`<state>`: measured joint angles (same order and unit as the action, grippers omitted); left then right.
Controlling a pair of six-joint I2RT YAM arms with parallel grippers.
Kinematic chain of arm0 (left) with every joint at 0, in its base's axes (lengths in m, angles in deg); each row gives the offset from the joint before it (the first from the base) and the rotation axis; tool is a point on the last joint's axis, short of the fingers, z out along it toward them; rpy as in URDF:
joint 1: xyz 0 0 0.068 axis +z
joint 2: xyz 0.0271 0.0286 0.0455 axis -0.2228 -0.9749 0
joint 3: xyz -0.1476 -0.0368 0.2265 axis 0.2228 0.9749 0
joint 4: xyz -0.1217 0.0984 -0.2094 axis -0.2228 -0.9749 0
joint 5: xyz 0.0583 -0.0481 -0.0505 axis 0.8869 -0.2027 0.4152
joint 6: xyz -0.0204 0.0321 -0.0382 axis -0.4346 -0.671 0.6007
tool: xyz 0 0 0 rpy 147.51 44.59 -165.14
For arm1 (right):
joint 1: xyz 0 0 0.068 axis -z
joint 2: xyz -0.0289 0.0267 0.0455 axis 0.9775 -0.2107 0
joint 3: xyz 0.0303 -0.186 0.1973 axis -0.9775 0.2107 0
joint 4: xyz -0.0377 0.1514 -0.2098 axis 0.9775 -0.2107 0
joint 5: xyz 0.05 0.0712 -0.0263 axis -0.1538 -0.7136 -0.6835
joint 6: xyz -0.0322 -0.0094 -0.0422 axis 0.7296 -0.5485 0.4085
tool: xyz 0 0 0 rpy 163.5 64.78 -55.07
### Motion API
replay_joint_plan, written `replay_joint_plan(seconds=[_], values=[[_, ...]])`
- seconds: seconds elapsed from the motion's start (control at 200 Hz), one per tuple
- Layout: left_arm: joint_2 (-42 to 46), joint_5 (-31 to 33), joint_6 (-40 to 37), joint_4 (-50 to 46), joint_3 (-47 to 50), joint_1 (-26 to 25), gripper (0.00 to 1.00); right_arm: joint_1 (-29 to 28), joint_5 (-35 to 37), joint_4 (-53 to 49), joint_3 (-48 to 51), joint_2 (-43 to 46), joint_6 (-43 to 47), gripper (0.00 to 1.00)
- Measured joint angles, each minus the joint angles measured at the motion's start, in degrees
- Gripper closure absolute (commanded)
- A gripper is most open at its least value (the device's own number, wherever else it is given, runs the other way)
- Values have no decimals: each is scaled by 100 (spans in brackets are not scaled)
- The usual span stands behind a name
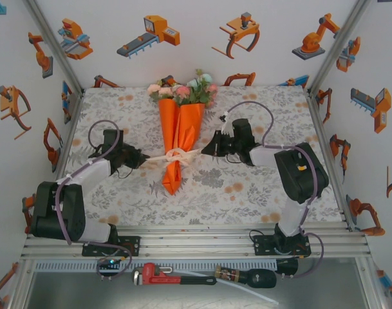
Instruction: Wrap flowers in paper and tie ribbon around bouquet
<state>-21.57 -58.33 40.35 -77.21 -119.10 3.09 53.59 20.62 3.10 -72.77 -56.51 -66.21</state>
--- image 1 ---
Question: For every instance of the red pipe wrench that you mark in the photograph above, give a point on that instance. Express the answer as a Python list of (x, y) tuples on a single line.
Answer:
[(157, 273)]

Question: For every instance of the black brown handheld tool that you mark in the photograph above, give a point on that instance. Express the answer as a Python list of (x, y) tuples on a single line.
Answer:
[(260, 277)]

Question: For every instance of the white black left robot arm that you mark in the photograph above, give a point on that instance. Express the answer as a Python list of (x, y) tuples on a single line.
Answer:
[(86, 177)]

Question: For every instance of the light blue artificial flower bunch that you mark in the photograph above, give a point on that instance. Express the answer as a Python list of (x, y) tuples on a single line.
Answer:
[(203, 83)]

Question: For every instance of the aluminium front rail bed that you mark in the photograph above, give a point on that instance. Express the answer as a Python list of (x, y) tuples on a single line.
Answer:
[(195, 246)]

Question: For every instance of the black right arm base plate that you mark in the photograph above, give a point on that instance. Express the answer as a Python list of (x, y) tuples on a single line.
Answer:
[(263, 246)]

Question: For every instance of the aluminium frame post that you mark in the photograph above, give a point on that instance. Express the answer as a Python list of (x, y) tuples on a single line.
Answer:
[(52, 42), (340, 42)]

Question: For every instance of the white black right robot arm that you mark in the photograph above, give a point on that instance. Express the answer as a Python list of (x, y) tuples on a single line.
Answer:
[(302, 174)]

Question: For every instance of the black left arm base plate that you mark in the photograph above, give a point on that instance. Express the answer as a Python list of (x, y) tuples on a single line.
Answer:
[(131, 245)]

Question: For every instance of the grey metal lower shelf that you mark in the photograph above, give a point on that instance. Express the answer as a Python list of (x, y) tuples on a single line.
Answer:
[(86, 293)]

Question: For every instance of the white plastic tube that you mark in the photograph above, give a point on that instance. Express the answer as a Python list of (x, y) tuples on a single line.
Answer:
[(247, 288)]

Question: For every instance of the floral grey table cloth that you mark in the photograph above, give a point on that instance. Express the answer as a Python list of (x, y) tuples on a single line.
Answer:
[(215, 206)]

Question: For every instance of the cream ribbon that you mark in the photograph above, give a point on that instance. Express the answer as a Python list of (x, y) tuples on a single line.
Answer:
[(176, 156)]

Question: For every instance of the small green led board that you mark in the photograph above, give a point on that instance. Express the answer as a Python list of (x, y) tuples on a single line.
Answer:
[(110, 261)]

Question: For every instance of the orange wrapping paper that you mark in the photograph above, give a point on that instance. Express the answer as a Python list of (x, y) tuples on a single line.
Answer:
[(182, 135)]

